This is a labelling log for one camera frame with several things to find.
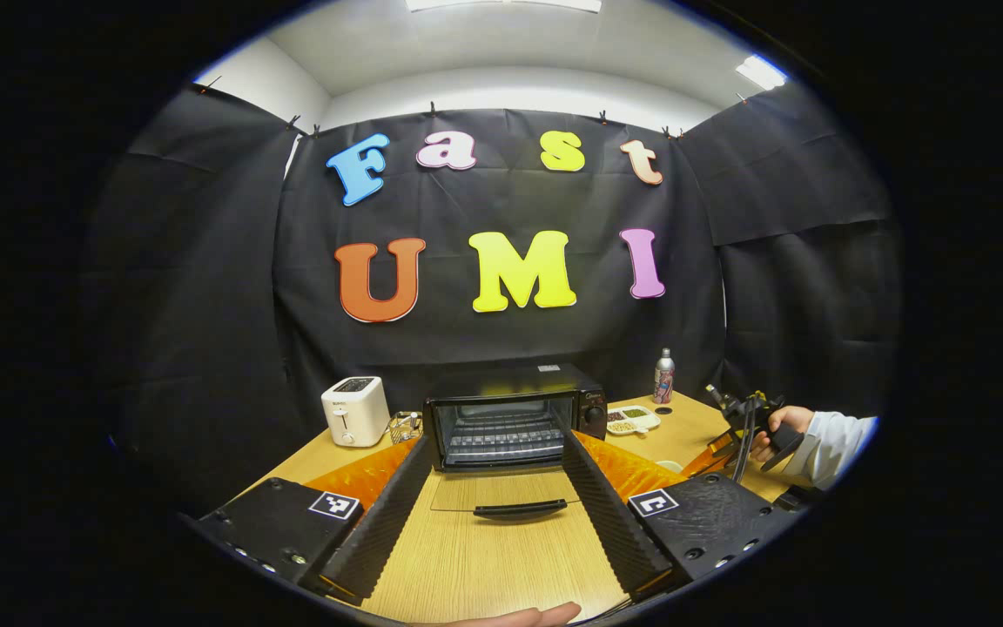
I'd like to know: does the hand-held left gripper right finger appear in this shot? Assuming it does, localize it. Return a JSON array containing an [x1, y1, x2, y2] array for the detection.
[[558, 427, 803, 603]]

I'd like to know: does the large ceiling light panel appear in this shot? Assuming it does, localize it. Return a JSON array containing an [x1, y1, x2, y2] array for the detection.
[[406, 0, 602, 13]]

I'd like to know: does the small ceiling light panel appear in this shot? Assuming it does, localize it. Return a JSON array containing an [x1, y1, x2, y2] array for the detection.
[[735, 54, 788, 91]]

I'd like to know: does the white toaster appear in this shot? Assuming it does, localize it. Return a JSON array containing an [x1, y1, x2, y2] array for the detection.
[[320, 376, 391, 448]]

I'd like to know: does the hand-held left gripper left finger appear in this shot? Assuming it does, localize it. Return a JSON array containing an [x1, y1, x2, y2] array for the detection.
[[192, 434, 433, 608]]

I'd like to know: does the black electric oven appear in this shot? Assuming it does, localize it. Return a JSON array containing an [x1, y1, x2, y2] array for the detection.
[[422, 363, 609, 522]]

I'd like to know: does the white divided snack dish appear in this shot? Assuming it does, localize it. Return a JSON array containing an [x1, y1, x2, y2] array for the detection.
[[606, 405, 662, 436]]

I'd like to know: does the small wire mesh basket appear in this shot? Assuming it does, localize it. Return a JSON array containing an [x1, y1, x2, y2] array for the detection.
[[388, 411, 424, 447]]

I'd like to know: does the silver spray bottle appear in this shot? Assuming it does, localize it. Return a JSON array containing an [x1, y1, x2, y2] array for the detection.
[[653, 348, 676, 405]]

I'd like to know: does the black backdrop cloth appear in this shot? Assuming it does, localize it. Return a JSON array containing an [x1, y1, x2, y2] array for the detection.
[[88, 83, 903, 515]]

